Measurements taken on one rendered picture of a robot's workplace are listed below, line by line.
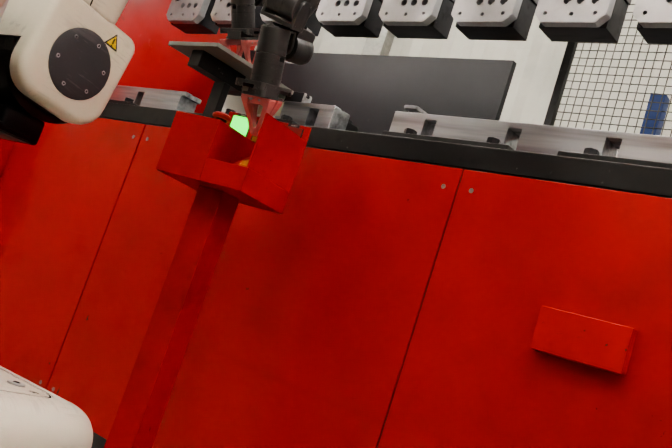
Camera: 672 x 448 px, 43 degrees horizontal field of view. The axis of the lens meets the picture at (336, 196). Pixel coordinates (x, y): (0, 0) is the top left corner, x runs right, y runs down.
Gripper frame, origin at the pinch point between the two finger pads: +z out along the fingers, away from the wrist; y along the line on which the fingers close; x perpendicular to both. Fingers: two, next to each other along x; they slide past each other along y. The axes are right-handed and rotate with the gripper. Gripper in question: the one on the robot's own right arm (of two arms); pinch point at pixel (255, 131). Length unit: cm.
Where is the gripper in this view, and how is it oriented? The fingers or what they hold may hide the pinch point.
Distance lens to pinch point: 161.7
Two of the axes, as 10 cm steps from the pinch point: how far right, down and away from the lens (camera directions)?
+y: 4.7, 0.3, 8.8
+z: -2.1, 9.8, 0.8
